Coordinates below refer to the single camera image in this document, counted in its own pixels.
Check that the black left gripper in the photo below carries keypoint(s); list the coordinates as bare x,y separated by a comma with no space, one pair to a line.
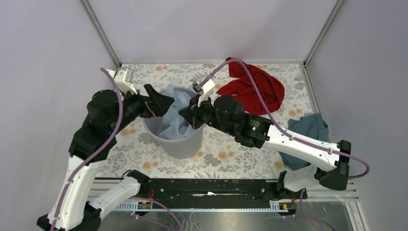
158,103

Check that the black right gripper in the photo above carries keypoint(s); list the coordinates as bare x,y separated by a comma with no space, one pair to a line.
192,113

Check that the light blue plastic trash bag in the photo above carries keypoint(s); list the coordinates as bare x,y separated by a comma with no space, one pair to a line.
173,126

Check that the grey plastic trash bin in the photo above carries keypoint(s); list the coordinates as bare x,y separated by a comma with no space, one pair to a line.
179,149

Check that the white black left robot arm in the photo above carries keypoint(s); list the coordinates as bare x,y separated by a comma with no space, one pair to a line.
109,113

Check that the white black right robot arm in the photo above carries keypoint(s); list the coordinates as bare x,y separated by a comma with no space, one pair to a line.
326,167

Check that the floral patterned table mat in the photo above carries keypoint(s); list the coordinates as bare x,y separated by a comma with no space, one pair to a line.
219,156

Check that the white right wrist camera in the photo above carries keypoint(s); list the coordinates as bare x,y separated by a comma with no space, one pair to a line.
204,87

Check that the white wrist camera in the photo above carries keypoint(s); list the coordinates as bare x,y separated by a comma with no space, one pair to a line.
122,78
204,87

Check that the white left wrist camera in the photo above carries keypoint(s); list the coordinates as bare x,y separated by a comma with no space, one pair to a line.
122,78

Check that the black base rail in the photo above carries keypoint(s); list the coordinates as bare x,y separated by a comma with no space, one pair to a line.
188,191

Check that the white slotted cable duct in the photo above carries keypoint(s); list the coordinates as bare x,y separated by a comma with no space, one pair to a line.
245,206

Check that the left aluminium frame post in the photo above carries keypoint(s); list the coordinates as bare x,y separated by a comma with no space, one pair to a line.
89,11

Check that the aluminium frame post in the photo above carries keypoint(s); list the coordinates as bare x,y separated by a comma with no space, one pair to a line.
335,10
89,11

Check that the right aluminium frame post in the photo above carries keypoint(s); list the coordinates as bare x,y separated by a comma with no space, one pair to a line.
335,10

